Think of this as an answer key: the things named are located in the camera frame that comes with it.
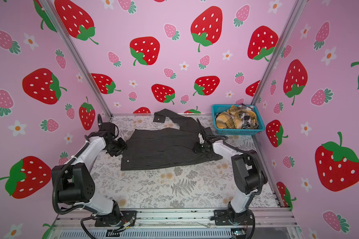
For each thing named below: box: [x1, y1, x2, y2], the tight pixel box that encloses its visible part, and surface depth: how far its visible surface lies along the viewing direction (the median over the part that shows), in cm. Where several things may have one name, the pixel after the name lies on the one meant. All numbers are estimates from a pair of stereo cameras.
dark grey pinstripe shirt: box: [120, 108, 223, 171], surface depth 103 cm
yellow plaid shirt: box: [215, 105, 258, 129], surface depth 107 cm
